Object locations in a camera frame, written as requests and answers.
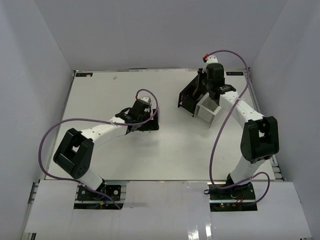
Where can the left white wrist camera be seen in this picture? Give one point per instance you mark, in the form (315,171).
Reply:
(146,100)

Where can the blue table label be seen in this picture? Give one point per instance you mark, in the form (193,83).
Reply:
(83,74)
(234,73)

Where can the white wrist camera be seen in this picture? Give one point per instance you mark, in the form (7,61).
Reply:
(209,59)
(146,100)

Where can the white slotted container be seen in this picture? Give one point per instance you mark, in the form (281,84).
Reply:
(207,110)

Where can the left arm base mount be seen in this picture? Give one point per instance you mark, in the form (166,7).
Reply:
(107,197)

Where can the left blue table label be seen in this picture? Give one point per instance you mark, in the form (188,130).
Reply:
(83,74)

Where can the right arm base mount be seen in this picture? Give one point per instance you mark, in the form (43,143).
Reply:
(237,199)

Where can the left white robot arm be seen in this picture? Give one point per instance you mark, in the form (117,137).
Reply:
(75,151)

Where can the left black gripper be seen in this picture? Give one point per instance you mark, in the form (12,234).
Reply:
(152,126)

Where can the right blue table label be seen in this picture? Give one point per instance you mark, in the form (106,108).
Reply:
(234,73)

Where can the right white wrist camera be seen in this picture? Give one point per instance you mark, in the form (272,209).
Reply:
(209,59)

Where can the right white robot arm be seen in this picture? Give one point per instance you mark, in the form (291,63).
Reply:
(260,137)

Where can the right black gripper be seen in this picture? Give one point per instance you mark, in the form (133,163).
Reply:
(206,72)

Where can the black slotted container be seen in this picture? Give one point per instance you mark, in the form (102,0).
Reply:
(187,100)

